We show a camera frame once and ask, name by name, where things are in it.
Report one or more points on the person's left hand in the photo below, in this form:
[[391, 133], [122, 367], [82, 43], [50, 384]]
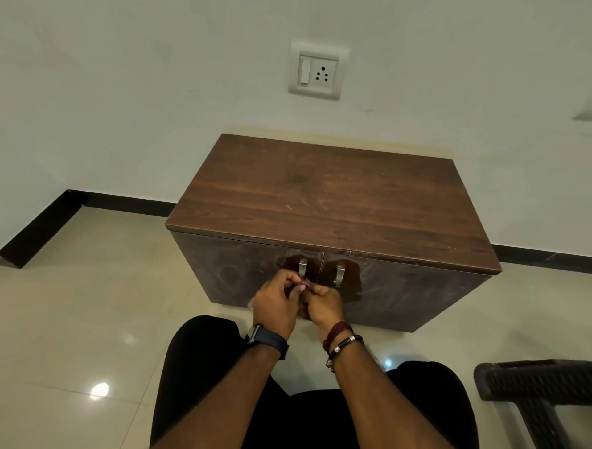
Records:
[[275, 307]]

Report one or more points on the dark woven plastic stool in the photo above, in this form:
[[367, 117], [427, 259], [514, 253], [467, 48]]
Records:
[[532, 379]]

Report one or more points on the maroon thread wristband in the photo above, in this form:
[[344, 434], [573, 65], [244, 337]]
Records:
[[337, 333]]

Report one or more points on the person's black trouser leg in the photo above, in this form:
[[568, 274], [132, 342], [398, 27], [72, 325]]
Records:
[[199, 370]]

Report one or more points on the wide white switch socket panel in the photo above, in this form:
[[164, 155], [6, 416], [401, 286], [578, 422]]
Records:
[[583, 115]]

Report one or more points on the black smartwatch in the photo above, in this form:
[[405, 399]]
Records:
[[273, 342]]

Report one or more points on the brown wooden cabinet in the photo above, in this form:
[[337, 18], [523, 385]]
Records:
[[333, 194]]

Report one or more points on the person's left forearm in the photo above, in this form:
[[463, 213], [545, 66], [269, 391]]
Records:
[[226, 398]]

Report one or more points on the small white switch socket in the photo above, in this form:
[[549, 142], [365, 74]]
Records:
[[317, 71]]

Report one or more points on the person's right forearm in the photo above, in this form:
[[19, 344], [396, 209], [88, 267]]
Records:
[[384, 407]]

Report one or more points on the person's right hand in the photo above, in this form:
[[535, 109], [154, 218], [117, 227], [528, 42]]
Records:
[[326, 310]]

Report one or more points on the red checked cleaning cloth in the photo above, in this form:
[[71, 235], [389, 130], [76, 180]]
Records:
[[306, 283]]

